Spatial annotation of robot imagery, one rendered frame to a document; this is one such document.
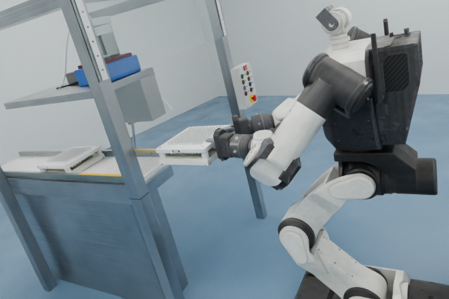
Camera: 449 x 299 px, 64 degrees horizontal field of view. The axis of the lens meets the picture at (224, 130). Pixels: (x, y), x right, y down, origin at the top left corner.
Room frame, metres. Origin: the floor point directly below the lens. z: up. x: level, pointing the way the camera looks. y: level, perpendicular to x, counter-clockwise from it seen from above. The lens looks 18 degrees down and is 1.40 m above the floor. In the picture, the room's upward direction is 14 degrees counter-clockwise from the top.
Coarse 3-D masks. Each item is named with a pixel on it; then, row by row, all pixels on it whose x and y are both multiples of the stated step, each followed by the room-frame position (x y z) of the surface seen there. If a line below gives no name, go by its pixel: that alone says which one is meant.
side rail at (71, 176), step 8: (8, 176) 1.98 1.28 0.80; (16, 176) 1.94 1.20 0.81; (24, 176) 1.89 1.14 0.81; (32, 176) 1.85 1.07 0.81; (40, 176) 1.81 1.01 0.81; (48, 176) 1.77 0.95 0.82; (56, 176) 1.73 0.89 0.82; (64, 176) 1.69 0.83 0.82; (72, 176) 1.66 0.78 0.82; (80, 176) 1.63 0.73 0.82; (88, 176) 1.59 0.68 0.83; (96, 176) 1.56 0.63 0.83; (104, 176) 1.53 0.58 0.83; (112, 176) 1.50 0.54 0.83
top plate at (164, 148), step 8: (176, 136) 1.47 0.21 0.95; (184, 144) 1.34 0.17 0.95; (200, 144) 1.29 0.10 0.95; (208, 144) 1.27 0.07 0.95; (160, 152) 1.36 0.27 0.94; (168, 152) 1.34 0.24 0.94; (176, 152) 1.32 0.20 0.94; (184, 152) 1.29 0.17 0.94; (192, 152) 1.27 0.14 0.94; (200, 152) 1.25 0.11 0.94
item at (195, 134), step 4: (200, 128) 1.47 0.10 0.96; (204, 128) 1.46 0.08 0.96; (208, 128) 1.44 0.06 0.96; (212, 128) 1.43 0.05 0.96; (188, 132) 1.46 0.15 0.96; (192, 132) 1.44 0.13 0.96; (196, 132) 1.43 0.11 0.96; (200, 132) 1.42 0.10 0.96; (204, 132) 1.41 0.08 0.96; (208, 132) 1.39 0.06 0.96; (180, 136) 1.43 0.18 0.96; (184, 136) 1.42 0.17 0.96; (188, 136) 1.41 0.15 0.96; (192, 136) 1.39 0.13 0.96; (196, 136) 1.38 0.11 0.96; (200, 136) 1.37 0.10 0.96; (204, 136) 1.35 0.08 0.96; (176, 140) 1.39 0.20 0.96; (180, 140) 1.38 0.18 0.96; (184, 140) 1.37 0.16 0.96; (188, 140) 1.35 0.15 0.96; (192, 140) 1.34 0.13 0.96; (196, 140) 1.33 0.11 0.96; (200, 140) 1.32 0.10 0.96
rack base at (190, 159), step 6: (210, 150) 1.33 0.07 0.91; (168, 156) 1.38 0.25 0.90; (174, 156) 1.36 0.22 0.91; (180, 156) 1.34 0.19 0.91; (186, 156) 1.33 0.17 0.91; (192, 156) 1.31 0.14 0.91; (198, 156) 1.29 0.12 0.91; (210, 156) 1.26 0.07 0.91; (216, 156) 1.29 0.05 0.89; (162, 162) 1.37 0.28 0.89; (168, 162) 1.35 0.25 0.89; (174, 162) 1.33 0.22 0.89; (180, 162) 1.31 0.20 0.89; (186, 162) 1.30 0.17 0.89; (192, 162) 1.28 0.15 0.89; (198, 162) 1.26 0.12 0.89; (204, 162) 1.25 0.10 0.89
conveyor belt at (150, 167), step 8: (16, 160) 2.32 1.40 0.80; (24, 160) 2.27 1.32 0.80; (32, 160) 2.22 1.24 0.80; (40, 160) 2.17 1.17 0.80; (104, 160) 1.86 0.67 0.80; (112, 160) 1.83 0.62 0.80; (144, 160) 1.70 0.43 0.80; (152, 160) 1.68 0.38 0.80; (8, 168) 2.17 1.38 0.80; (16, 168) 2.13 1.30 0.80; (24, 168) 2.08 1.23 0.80; (32, 168) 2.04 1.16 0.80; (88, 168) 1.79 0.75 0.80; (96, 168) 1.76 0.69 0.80; (104, 168) 1.73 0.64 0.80; (112, 168) 1.70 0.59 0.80; (144, 168) 1.59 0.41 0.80; (152, 168) 1.57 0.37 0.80; (160, 168) 1.59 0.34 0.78; (144, 176) 1.51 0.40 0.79; (152, 176) 1.54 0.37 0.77
